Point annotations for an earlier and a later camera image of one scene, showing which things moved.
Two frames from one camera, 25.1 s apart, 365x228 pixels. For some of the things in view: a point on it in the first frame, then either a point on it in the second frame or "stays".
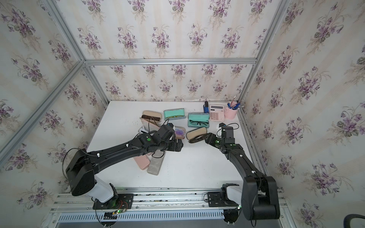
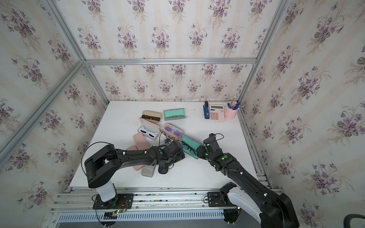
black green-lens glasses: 196,123 -> 193,150
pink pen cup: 230,114 stays
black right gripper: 211,138 -> 200,151
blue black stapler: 206,107 stays
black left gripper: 173,147 -> 181,155
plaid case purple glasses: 180,132 stays
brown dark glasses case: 196,135 -> 163,168
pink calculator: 216,113 stays
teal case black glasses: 198,119 -> 189,146
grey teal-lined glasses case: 175,114 stays
